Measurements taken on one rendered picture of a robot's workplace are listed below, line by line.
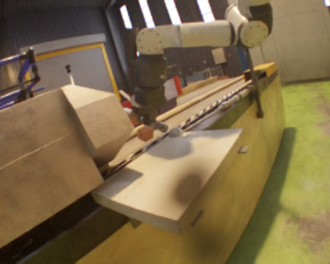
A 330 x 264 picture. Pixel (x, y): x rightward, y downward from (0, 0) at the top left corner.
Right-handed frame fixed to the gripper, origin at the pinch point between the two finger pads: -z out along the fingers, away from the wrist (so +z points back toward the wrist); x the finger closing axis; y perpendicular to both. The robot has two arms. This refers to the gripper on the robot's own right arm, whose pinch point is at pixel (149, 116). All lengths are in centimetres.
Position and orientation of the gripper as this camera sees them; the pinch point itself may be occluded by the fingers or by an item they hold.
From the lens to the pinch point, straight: 58.0
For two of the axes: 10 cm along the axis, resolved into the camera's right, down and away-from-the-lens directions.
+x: -6.3, 3.9, -6.7
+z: 0.4, -8.5, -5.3
